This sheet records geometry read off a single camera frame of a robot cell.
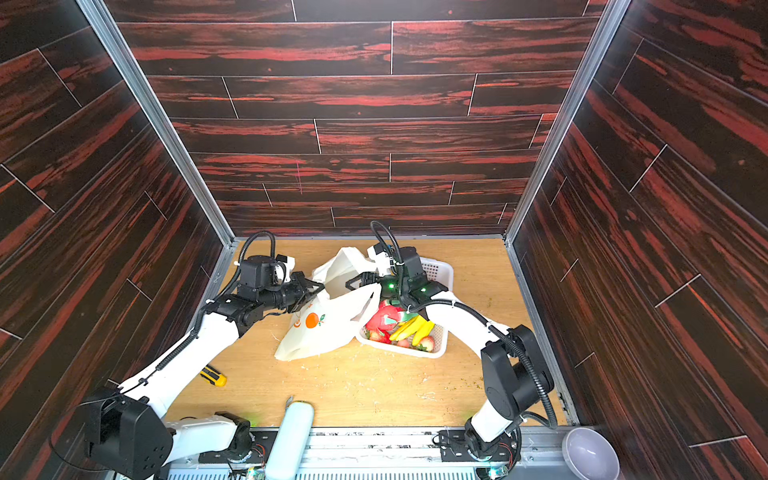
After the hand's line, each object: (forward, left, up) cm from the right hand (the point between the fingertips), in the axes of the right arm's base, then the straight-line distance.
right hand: (357, 282), depth 82 cm
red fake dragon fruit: (-8, -7, -10) cm, 15 cm away
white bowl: (-36, -59, -20) cm, 72 cm away
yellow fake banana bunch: (-6, -18, -15) cm, 24 cm away
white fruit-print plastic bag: (-13, +3, +5) cm, 14 cm away
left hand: (-3, +7, +3) cm, 8 cm away
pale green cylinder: (-39, +15, -18) cm, 46 cm away
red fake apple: (-10, -21, -15) cm, 28 cm away
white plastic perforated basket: (+12, -25, -10) cm, 30 cm away
